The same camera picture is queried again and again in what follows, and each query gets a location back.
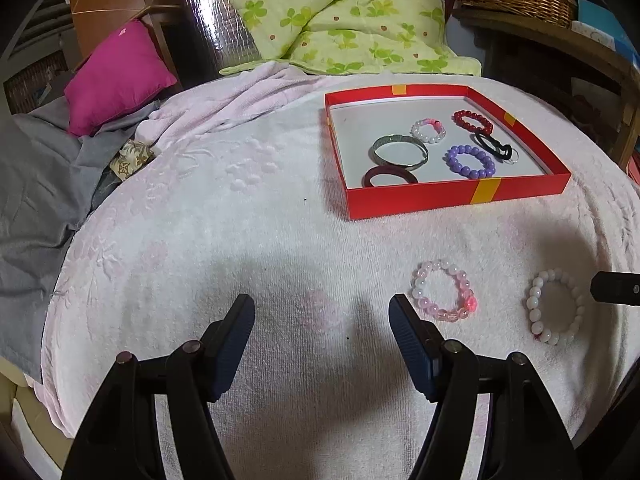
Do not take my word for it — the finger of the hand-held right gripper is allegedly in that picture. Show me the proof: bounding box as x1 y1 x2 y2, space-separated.
590 272 640 307

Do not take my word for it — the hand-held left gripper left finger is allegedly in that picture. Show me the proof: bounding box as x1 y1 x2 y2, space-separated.
61 294 256 480

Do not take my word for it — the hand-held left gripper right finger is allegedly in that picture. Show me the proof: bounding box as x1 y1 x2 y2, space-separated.
389 294 583 480

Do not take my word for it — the red shallow cardboard box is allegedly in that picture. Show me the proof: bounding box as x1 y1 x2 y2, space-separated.
324 85 572 221

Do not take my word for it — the maroon bangle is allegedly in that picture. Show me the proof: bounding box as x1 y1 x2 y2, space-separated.
362 166 419 189

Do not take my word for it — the purple bead bracelet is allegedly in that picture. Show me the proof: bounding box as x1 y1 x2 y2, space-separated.
444 145 497 180

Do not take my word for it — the silver green bangle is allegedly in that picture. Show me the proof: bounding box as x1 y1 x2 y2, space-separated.
371 135 430 167

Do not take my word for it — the black hair tie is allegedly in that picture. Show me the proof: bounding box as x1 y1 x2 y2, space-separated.
470 131 514 164

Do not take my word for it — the small white pink bead bracelet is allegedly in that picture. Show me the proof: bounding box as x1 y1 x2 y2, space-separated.
411 118 447 144

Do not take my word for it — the red bead bracelet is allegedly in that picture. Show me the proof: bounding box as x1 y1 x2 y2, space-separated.
453 110 495 136

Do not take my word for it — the pale pink fleece blanket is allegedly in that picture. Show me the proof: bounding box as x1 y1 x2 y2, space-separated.
35 60 640 480

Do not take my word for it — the small patterned cloth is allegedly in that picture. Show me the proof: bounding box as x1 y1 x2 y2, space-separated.
109 140 153 181

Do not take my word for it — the grey blanket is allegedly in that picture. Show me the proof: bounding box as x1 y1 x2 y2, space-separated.
0 100 161 381

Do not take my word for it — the wooden bench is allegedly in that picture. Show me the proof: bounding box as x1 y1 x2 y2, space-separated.
452 5 640 171

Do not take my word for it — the blue cardboard box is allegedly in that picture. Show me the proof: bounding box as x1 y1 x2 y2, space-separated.
570 0 633 52

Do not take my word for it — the magenta pillow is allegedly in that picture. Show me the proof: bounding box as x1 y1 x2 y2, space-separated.
64 20 178 137

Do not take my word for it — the green floral quilt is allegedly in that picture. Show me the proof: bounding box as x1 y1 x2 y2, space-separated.
200 0 482 77

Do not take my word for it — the wooden cabinet panel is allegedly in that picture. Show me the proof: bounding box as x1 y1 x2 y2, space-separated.
65 0 151 56

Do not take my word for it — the wooden chair frame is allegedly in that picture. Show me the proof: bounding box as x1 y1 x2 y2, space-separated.
140 2 187 96

